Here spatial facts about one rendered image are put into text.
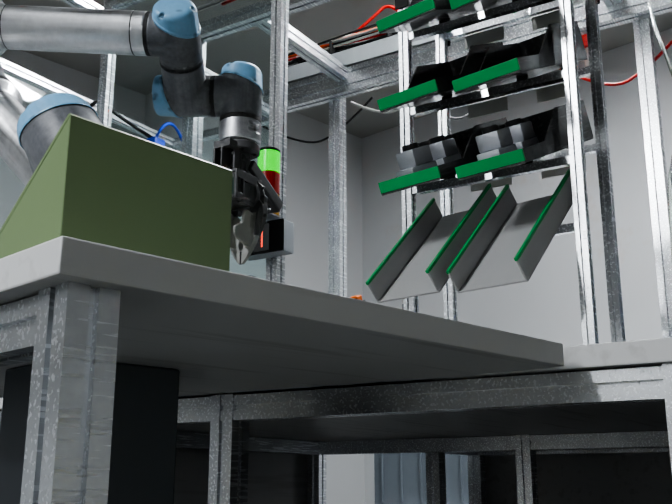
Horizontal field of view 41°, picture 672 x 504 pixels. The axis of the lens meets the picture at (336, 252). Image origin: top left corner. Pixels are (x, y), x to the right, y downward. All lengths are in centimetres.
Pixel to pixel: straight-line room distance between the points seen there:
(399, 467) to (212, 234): 255
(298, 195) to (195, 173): 420
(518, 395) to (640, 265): 344
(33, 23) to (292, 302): 94
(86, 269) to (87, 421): 11
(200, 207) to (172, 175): 6
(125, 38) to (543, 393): 89
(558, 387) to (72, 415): 72
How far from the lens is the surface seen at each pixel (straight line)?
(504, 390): 125
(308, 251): 539
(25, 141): 136
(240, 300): 76
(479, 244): 154
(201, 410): 153
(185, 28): 155
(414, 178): 156
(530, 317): 491
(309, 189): 551
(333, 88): 317
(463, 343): 99
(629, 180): 478
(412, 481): 366
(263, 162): 199
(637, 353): 118
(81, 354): 69
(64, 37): 161
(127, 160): 117
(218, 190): 126
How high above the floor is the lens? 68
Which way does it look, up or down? 15 degrees up
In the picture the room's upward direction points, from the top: straight up
